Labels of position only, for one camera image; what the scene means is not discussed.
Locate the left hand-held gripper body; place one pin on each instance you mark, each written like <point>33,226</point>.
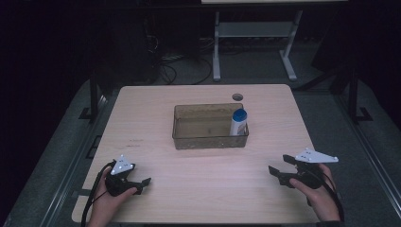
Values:
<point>118,186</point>

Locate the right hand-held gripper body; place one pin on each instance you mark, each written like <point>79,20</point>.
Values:
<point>310,178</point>

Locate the white bottle with blue cap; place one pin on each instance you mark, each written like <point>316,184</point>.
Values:
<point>238,124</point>

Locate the translucent brown plastic container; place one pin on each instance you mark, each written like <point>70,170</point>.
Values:
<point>205,127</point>

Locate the person's right hand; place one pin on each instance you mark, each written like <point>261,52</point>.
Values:
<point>321,201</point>

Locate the person's left hand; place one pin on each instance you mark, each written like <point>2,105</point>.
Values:
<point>102,208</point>

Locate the black metal stand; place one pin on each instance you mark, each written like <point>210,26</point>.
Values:
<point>353,94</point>
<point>93,94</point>

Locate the metal floor rail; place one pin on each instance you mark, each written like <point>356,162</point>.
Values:
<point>369,151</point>
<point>75,157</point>

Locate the white metal table frame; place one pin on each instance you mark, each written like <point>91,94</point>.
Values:
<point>252,30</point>

